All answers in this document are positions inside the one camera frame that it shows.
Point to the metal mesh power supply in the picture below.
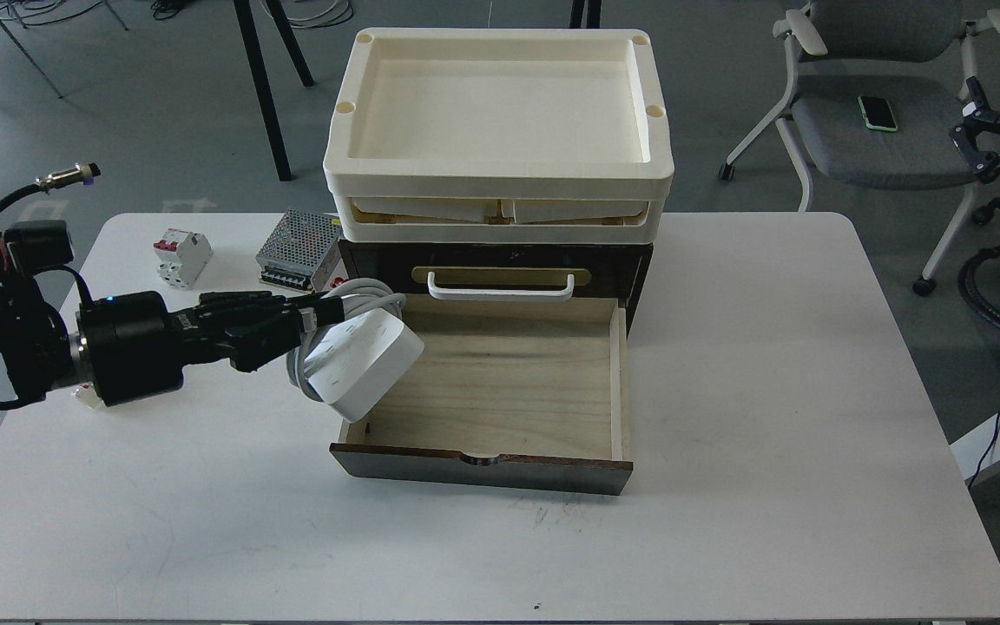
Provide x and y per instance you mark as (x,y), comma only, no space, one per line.
(301,252)

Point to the open wooden drawer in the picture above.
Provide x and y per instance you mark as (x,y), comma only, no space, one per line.
(505,394)

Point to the white circuit breaker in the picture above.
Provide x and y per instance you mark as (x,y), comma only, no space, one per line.
(182,255)

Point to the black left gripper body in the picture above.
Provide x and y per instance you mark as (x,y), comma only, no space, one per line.
(135,347)

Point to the cream plastic tray top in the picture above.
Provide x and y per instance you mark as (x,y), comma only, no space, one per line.
(507,136)

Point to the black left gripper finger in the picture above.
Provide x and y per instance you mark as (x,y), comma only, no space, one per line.
(248,348)
(229,310)

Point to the white metal pipe fitting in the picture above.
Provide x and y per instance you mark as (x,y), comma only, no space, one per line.
(88,396)

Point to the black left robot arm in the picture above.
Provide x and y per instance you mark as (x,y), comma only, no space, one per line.
(37,351)

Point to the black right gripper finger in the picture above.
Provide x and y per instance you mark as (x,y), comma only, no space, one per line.
(984,164)
(981,117)

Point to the white upper drawer handle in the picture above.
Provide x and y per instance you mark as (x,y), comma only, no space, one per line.
(500,295)

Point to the white power strip with cable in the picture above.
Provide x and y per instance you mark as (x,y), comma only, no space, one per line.
(351,365)

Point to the green cased smartphone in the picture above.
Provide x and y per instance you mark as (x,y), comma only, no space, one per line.
(876,113)

